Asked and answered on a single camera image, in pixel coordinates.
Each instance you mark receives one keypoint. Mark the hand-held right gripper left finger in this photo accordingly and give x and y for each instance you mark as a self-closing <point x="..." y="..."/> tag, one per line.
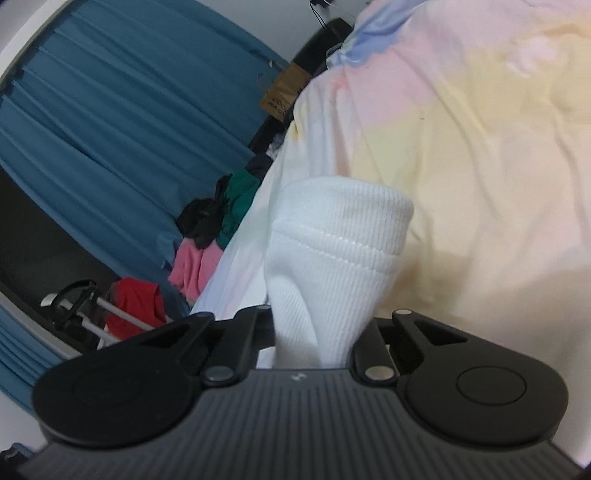
<point x="258" y="332"/>

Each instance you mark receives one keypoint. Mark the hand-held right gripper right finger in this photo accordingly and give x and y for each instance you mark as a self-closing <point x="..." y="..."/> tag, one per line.
<point x="369" y="341"/>

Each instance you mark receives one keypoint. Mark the pink cloth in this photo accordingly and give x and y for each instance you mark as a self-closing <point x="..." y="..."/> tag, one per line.
<point x="194" y="267"/>

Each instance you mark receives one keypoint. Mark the black cloth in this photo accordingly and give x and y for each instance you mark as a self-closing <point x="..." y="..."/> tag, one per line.
<point x="203" y="221"/>

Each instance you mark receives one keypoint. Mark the red cloth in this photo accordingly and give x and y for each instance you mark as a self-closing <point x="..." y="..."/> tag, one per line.
<point x="134" y="300"/>

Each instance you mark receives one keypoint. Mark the green cloth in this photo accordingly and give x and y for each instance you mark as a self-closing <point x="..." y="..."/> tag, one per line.
<point x="240" y="194"/>

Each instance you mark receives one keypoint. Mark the white tripod with phone holder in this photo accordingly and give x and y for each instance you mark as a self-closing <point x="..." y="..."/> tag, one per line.
<point x="115" y="314"/>

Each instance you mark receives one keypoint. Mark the pastel tie-dye blanket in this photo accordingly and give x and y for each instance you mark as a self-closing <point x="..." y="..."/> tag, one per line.
<point x="485" y="161"/>

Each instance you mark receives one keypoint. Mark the blue curtain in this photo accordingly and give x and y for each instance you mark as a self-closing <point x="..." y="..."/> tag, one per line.
<point x="18" y="360"/>
<point x="115" y="115"/>

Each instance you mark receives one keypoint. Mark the brown paper bag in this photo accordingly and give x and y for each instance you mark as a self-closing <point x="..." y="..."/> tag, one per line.
<point x="286" y="92"/>

